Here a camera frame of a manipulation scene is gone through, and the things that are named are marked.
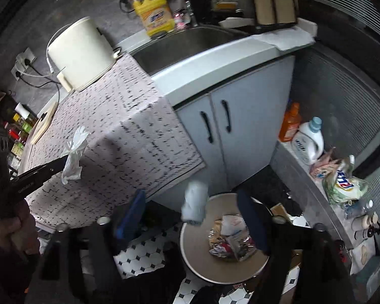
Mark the yellow detergent jug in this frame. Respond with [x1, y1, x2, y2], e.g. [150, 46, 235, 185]
[130, 0, 175, 37]

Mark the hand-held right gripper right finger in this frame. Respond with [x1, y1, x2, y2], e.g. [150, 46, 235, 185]
[237, 189, 357, 304]

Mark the white power cable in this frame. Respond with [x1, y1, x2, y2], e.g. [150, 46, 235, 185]
[19, 28, 67, 78]

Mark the white tissue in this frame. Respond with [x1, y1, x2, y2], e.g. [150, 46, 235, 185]
[62, 126, 90, 185]

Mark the pink printed packet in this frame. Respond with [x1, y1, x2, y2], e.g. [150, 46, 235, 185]
[310, 149, 339, 178]

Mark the white pump bottle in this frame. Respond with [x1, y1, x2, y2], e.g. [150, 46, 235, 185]
[351, 214, 379, 230]

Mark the clear water bottle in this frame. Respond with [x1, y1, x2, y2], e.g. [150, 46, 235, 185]
[345, 200, 373, 219]

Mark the white wall socket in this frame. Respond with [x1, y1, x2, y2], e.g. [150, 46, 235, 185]
[11, 47, 37, 80]

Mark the steel sink basin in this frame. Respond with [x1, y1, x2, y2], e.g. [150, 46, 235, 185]
[133, 25, 248, 73]

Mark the white paper wad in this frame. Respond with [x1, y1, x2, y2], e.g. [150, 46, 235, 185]
[181, 180, 209, 227]

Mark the orange pump bottle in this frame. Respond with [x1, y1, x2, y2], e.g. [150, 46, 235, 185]
[279, 103, 301, 143]

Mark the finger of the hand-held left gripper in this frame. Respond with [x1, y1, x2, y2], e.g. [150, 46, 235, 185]
[11, 157, 71, 198]

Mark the pile of crumpled wrappers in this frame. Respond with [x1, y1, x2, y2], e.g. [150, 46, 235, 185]
[209, 215, 257, 262]

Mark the row of spice bottles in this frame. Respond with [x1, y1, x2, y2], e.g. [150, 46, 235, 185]
[6, 101, 39, 165]

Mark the white mat with brown print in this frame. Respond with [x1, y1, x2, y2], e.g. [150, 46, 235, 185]
[350, 237, 380, 274]

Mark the white dish cloth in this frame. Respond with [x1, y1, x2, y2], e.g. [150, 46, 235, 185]
[256, 19, 317, 51]

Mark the black cabinet handle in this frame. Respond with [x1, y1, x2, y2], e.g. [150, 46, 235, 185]
[201, 111, 213, 143]
[221, 100, 232, 132]

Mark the grey stone ledge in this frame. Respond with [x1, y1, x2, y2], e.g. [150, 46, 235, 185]
[271, 141, 358, 260]

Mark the white round trash bin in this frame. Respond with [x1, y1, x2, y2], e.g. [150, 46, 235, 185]
[179, 192, 271, 284]

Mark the dark glass bottle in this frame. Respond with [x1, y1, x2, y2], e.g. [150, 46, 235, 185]
[355, 223, 380, 239]

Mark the white patterned tablecloth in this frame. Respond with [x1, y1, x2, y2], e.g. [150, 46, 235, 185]
[19, 54, 206, 229]

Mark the person's left hand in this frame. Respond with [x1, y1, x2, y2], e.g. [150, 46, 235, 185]
[0, 201, 40, 258]

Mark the white rice cooker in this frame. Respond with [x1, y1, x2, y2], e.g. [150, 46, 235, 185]
[47, 17, 121, 92]

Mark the grey sink cabinet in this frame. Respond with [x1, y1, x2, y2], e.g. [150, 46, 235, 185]
[152, 35, 296, 203]

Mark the green white refill bag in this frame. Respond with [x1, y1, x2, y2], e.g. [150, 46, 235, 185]
[323, 157, 369, 205]

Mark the person's left forearm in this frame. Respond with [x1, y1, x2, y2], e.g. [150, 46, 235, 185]
[0, 225, 42, 304]

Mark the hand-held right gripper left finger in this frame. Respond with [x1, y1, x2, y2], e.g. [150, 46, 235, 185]
[32, 189, 147, 304]

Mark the white laundry detergent bottle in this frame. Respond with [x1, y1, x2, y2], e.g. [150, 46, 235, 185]
[291, 117, 324, 165]

